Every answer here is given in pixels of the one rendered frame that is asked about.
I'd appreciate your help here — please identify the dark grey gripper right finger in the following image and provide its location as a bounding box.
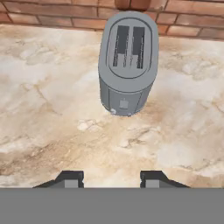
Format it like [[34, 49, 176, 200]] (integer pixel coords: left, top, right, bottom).
[[139, 170, 192, 189]]

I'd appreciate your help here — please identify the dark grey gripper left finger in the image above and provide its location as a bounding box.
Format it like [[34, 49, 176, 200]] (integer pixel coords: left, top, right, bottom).
[[32, 170, 85, 189]]

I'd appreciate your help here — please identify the grey two-slot toaster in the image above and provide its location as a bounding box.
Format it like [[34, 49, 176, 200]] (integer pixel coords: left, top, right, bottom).
[[97, 10, 160, 117]]

